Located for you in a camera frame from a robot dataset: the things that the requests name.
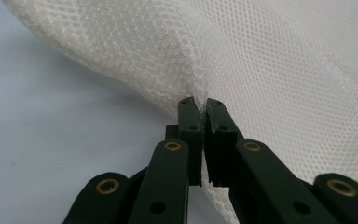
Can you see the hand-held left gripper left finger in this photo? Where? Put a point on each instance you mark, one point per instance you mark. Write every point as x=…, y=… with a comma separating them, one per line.
x=190, y=140

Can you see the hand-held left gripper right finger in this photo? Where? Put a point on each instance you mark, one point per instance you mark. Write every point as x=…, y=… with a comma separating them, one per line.
x=219, y=146

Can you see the white mesh cloth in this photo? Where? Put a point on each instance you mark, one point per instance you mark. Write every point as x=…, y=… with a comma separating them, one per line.
x=261, y=77

